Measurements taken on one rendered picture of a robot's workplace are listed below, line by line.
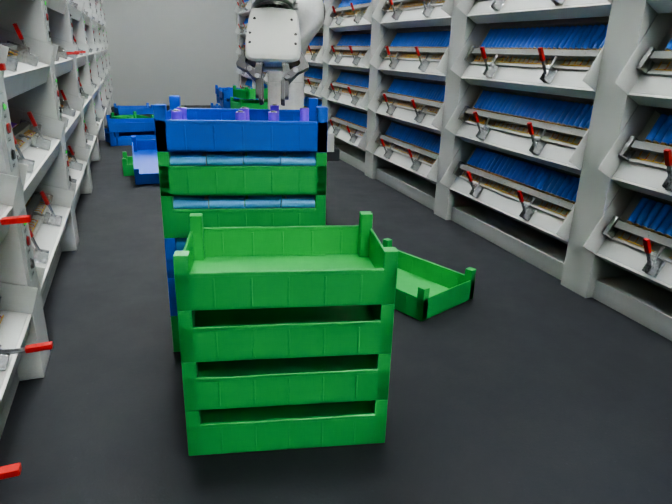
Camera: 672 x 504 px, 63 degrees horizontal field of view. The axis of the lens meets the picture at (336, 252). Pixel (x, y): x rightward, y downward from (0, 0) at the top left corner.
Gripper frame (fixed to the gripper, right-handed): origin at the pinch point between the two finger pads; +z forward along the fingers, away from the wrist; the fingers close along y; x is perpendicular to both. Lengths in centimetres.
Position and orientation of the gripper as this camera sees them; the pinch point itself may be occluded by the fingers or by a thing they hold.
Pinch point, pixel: (272, 92)
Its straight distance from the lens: 105.7
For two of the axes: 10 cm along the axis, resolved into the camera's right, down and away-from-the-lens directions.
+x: 0.7, -1.0, -9.9
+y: -10.0, -0.1, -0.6
